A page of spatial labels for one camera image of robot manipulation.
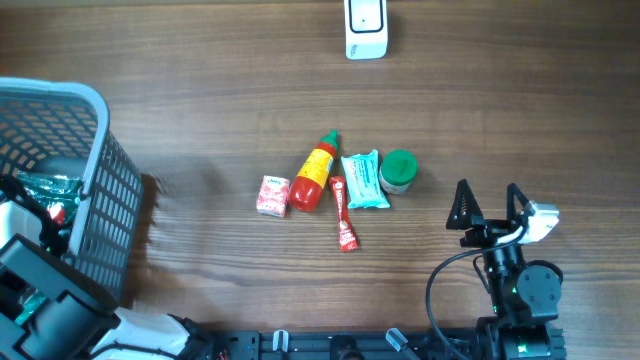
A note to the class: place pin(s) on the green lid jar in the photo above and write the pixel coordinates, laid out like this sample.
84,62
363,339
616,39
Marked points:
397,171

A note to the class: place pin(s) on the green 3M gloves packet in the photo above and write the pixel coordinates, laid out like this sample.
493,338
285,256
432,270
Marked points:
58,194

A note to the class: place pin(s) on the white barcode scanner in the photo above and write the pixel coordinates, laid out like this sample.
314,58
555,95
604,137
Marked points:
366,29

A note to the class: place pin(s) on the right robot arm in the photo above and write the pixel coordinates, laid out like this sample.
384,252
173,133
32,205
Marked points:
525,294

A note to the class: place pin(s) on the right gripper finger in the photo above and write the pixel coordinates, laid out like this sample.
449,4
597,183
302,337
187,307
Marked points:
514,195
465,212

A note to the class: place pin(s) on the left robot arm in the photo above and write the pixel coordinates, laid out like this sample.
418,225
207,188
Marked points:
49,310

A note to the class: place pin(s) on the red coffee stick sachet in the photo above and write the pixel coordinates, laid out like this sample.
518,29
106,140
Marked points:
347,237

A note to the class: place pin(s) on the red chili sauce bottle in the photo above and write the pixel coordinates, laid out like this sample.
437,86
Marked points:
309,183

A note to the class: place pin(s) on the grey plastic shopping basket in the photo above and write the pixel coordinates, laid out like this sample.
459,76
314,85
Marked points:
63,128

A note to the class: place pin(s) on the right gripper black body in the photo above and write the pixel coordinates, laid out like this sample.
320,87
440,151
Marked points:
488,231

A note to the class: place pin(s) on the small red white carton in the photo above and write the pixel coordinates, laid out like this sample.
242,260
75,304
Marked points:
273,196

